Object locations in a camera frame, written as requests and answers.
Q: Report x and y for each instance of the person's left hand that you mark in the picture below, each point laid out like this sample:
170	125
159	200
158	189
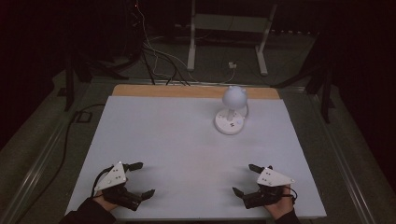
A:
105	202

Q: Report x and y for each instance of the white table mat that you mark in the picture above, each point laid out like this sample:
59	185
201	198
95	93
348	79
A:
186	155

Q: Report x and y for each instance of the white desk lamp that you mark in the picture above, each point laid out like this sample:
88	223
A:
232	116

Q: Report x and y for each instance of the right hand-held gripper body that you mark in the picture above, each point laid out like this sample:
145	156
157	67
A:
270	182

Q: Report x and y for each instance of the black tripod stand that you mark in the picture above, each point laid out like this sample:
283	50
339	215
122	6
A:
74	74
320	81

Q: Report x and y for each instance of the person's right hand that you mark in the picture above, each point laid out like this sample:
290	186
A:
281	206

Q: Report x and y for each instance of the white plug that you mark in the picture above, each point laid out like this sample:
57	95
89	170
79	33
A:
232	65

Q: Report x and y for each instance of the white metal stand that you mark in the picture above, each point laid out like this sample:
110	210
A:
227	23

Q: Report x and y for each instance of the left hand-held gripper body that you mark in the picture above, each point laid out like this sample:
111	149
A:
115	178

